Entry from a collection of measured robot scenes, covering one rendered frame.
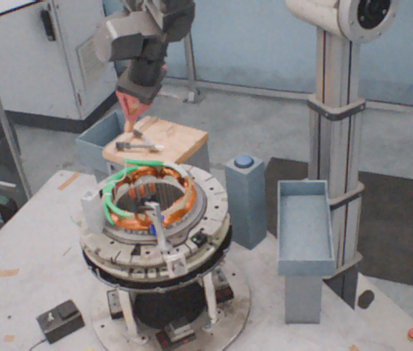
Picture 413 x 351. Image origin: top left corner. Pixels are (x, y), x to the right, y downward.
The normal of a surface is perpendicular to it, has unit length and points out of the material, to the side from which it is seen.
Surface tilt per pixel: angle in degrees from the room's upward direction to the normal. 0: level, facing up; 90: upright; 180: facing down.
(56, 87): 90
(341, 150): 90
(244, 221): 90
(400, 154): 0
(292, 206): 0
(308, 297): 90
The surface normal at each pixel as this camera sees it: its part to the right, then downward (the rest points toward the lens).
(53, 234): -0.09, -0.80
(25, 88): -0.38, 0.58
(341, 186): 0.51, 0.48
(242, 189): -0.67, 0.49
